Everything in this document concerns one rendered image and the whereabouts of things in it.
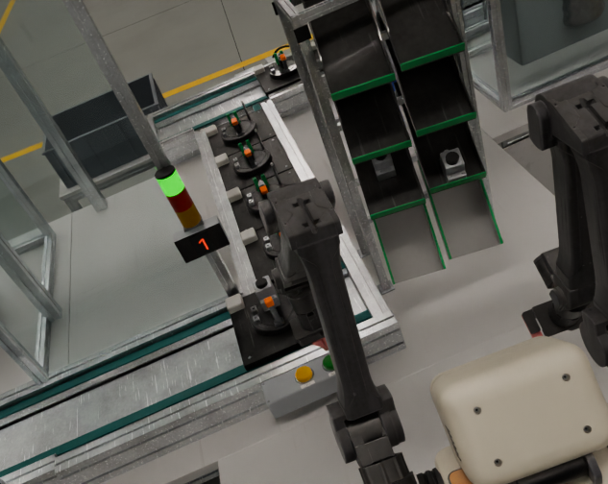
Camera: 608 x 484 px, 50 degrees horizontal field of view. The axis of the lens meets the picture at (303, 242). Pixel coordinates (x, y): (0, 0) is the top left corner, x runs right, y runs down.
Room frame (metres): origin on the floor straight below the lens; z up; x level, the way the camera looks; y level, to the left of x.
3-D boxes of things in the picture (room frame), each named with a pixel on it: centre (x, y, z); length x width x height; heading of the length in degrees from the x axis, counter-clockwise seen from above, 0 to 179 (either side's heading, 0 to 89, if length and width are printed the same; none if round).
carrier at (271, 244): (1.49, 0.05, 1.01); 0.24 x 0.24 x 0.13; 1
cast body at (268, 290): (1.24, 0.14, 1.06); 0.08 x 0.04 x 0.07; 1
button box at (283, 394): (1.02, 0.12, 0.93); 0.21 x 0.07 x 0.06; 91
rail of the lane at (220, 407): (1.08, 0.31, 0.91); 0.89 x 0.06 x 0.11; 91
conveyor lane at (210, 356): (1.25, 0.34, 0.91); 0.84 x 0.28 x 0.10; 91
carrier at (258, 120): (2.23, 0.06, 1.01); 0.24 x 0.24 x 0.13; 1
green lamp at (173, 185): (1.35, 0.23, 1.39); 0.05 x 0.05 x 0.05
